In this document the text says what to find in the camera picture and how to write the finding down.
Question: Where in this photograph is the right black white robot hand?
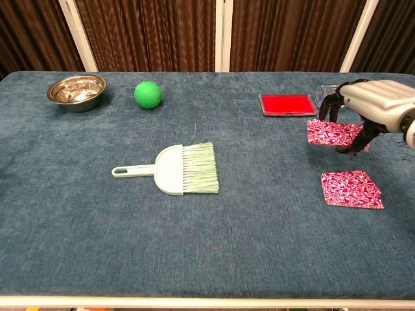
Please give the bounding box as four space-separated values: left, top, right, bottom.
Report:
318 79 415 156

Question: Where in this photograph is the red white patterned card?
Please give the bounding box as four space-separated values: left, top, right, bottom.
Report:
306 119 371 152
320 170 385 210

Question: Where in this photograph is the brown pleated curtain panel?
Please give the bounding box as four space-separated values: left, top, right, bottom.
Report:
229 0 368 73
0 0 86 80
75 0 217 73
351 0 415 76

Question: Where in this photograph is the clear case with red insert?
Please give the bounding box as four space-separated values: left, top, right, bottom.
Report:
259 93 318 117

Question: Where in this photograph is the white brush with green bristles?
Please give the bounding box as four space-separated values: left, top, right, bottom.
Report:
111 141 220 196

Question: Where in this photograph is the blue fabric table cover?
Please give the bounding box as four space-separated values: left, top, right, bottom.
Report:
0 71 415 301

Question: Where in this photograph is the green ball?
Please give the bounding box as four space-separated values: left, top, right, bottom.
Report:
134 80 162 109

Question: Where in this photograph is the stainless steel bowl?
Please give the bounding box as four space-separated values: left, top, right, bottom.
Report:
46 74 107 113

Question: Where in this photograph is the white partition post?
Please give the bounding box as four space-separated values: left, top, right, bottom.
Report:
339 0 380 73
58 0 99 73
214 0 231 73

